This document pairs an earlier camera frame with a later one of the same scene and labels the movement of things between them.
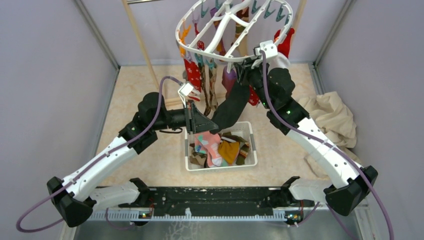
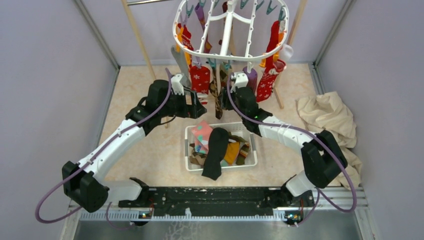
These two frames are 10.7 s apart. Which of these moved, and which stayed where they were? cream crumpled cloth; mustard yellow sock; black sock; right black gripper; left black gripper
Moved: black sock; left black gripper; right black gripper
Stayed: cream crumpled cloth; mustard yellow sock
